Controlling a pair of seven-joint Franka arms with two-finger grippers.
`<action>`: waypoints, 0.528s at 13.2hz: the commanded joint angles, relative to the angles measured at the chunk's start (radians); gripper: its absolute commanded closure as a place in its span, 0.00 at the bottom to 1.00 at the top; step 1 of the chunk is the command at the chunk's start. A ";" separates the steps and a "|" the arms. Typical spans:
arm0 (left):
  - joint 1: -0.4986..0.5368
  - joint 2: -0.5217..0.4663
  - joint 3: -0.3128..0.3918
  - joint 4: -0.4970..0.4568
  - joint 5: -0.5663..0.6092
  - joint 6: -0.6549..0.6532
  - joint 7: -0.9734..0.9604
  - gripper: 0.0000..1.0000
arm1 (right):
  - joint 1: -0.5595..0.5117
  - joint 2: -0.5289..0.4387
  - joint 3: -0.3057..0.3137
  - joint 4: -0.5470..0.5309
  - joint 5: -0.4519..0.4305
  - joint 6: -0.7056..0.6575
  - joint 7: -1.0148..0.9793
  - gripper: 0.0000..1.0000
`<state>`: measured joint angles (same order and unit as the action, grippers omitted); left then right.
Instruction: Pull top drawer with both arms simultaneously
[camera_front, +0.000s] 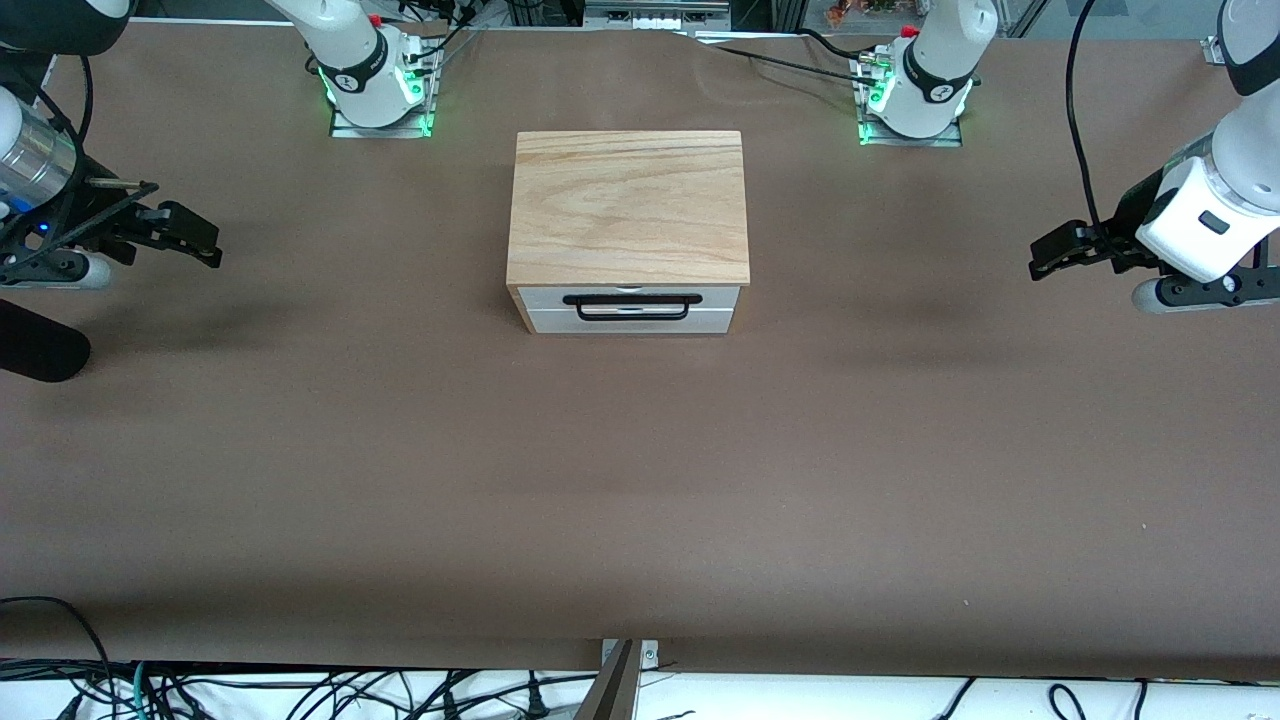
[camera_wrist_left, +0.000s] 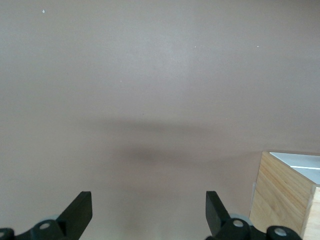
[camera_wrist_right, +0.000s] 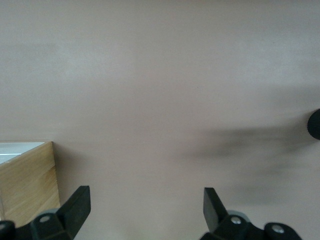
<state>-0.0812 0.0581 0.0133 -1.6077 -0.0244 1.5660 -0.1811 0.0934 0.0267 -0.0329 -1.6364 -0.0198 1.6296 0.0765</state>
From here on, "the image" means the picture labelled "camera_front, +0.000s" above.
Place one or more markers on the light wooden drawer cabinet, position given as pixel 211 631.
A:
pixel 628 205

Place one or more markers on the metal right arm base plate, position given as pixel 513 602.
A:
pixel 345 128

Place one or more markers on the white-fronted wooden drawer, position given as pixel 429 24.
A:
pixel 640 322

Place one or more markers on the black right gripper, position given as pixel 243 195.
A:
pixel 92 222

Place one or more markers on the small metal table bracket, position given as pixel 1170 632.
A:
pixel 648 655

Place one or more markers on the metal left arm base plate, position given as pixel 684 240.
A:
pixel 940 140

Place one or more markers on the black cylindrical object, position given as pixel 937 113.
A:
pixel 40 345

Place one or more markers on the grey power strip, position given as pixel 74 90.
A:
pixel 655 14

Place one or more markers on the aluminium frame profile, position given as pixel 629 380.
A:
pixel 1212 50

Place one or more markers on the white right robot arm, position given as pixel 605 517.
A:
pixel 355 60

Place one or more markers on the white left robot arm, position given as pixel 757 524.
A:
pixel 930 60

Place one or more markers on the dark slanted bar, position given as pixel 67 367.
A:
pixel 610 695

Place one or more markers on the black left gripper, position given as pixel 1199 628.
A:
pixel 1118 238

